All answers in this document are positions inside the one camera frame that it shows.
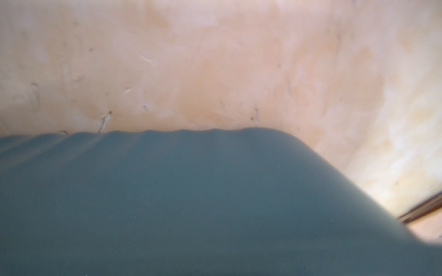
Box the teal plastic storage box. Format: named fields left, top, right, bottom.
left=1, top=128, right=442, bottom=276

